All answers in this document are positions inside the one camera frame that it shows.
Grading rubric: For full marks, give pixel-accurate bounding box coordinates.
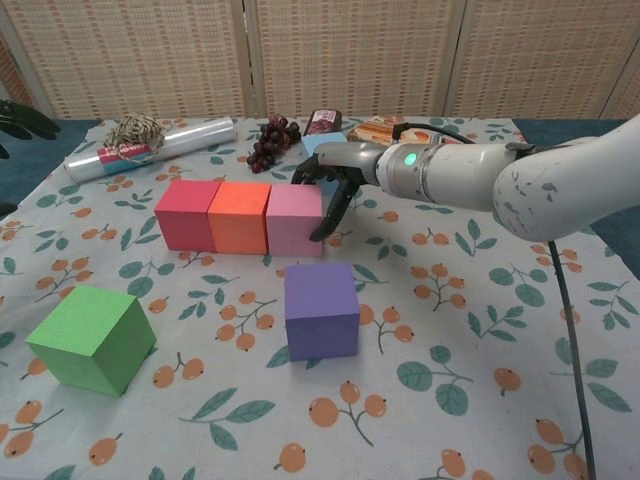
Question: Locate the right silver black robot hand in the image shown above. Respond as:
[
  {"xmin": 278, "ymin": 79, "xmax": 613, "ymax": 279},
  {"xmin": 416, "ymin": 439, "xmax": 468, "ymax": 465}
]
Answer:
[{"xmin": 290, "ymin": 141, "xmax": 396, "ymax": 243}]

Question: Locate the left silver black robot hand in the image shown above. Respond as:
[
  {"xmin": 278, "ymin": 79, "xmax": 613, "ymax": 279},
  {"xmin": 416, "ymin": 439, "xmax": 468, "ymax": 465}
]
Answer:
[{"xmin": 0, "ymin": 98, "xmax": 62, "ymax": 160}]

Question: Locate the light blue block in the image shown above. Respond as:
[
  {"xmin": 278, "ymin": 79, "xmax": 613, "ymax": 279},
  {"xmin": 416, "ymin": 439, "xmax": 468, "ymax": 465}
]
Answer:
[{"xmin": 301, "ymin": 132, "xmax": 351, "ymax": 196}]

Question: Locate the pink block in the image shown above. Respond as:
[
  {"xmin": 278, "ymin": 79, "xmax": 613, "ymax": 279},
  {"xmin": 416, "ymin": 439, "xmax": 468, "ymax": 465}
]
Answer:
[{"xmin": 265, "ymin": 184, "xmax": 325, "ymax": 258}]

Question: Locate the orange block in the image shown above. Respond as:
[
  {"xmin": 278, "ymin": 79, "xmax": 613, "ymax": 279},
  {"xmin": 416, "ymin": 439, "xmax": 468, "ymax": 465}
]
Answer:
[{"xmin": 207, "ymin": 182, "xmax": 273, "ymax": 255}]

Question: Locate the purple block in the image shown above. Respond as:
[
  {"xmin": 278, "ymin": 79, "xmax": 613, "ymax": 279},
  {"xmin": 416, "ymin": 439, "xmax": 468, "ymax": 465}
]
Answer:
[{"xmin": 283, "ymin": 261, "xmax": 362, "ymax": 363}]

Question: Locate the magenta block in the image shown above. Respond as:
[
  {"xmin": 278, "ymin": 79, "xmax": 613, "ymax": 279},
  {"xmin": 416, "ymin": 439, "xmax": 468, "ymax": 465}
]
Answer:
[{"xmin": 154, "ymin": 179, "xmax": 222, "ymax": 254}]

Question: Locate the green block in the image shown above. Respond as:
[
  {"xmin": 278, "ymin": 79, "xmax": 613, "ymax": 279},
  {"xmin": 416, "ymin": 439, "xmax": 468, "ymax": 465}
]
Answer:
[{"xmin": 24, "ymin": 284, "xmax": 158, "ymax": 399}]

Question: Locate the orange biscuit box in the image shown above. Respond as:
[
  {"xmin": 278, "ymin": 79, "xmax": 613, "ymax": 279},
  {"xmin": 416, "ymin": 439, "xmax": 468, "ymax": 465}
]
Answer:
[{"xmin": 348, "ymin": 115, "xmax": 481, "ymax": 147}]

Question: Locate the dark grape juice bottle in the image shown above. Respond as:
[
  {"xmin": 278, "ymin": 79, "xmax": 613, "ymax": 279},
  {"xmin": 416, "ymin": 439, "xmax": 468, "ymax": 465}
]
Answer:
[{"xmin": 302, "ymin": 109, "xmax": 344, "ymax": 137}]

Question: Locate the dark red grape bunch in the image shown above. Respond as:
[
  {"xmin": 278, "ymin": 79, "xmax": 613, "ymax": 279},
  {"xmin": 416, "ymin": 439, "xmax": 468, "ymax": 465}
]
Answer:
[{"xmin": 246, "ymin": 113, "xmax": 302, "ymax": 175}]

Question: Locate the woven bamboo folding screen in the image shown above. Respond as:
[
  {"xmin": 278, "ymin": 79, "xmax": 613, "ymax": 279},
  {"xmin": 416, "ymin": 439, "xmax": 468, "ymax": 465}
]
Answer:
[{"xmin": 0, "ymin": 0, "xmax": 640, "ymax": 121}]

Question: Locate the beige twine bundle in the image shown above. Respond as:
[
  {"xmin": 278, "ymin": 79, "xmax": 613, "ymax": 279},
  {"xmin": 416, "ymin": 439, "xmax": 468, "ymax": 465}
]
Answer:
[{"xmin": 107, "ymin": 112, "xmax": 166, "ymax": 166}]

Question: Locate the clear plastic wrap roll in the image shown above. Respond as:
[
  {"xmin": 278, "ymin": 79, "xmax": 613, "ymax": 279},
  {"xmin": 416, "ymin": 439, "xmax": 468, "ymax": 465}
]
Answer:
[{"xmin": 63, "ymin": 116, "xmax": 237, "ymax": 183}]

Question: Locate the floral fruit print tablecloth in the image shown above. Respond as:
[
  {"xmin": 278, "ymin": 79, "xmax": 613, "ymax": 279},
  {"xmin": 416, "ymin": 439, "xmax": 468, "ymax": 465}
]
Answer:
[{"xmin": 0, "ymin": 115, "xmax": 640, "ymax": 480}]

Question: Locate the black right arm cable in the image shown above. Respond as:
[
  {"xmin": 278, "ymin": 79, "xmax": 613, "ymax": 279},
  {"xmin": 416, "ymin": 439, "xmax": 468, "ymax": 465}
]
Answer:
[{"xmin": 391, "ymin": 121, "xmax": 597, "ymax": 480}]

